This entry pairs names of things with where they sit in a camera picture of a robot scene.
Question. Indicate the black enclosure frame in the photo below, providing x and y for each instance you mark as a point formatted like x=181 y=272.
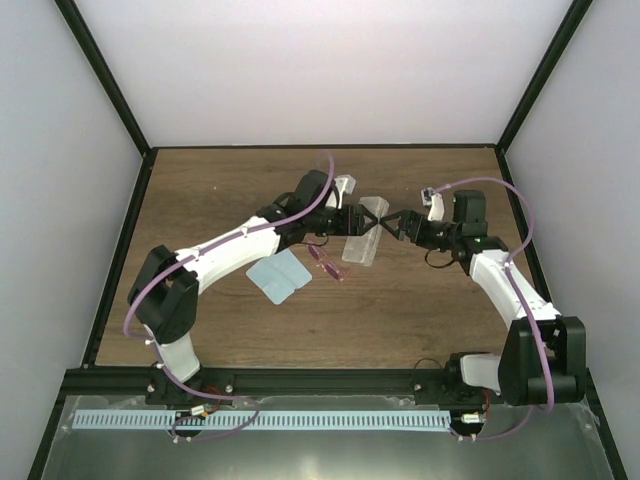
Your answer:
x=110 y=78

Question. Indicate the light blue cleaning cloth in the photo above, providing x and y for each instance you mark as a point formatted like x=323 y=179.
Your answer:
x=279 y=276

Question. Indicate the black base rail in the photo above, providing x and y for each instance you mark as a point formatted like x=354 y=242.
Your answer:
x=425 y=386

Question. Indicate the metal front plate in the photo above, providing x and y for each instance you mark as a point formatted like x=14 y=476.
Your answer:
x=514 y=443

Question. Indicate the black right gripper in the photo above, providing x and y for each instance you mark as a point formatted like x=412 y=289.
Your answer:
x=408 y=216

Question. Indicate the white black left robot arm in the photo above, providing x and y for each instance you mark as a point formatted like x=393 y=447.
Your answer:
x=164 y=296

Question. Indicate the pink sunglasses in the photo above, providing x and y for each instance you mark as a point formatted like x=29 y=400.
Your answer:
x=323 y=261

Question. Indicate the light blue slotted strip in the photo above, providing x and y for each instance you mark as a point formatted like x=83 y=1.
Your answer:
x=421 y=421

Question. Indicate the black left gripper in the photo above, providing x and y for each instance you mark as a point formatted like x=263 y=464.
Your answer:
x=351 y=223

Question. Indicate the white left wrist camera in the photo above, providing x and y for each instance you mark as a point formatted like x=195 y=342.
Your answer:
x=342 y=186

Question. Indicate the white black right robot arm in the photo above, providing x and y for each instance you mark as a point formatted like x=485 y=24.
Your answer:
x=543 y=361

